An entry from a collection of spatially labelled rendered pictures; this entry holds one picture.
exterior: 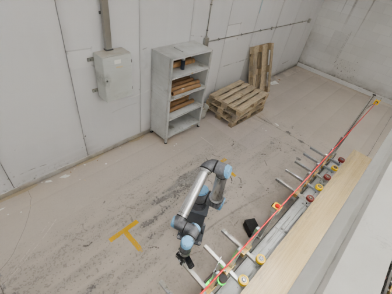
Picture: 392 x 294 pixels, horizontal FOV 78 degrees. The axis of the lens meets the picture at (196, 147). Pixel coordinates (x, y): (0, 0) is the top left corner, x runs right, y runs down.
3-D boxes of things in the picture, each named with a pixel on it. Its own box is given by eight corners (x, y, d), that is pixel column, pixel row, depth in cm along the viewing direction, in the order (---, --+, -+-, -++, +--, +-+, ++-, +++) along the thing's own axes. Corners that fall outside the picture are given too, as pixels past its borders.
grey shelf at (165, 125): (149, 132, 452) (151, 48, 351) (184, 116, 507) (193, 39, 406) (165, 144, 432) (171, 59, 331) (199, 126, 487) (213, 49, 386)
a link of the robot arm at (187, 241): (196, 238, 178) (189, 249, 171) (193, 245, 186) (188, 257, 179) (185, 231, 180) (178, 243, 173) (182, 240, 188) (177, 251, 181)
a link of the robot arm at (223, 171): (210, 195, 269) (219, 156, 211) (224, 202, 265) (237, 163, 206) (205, 206, 261) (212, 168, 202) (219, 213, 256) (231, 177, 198)
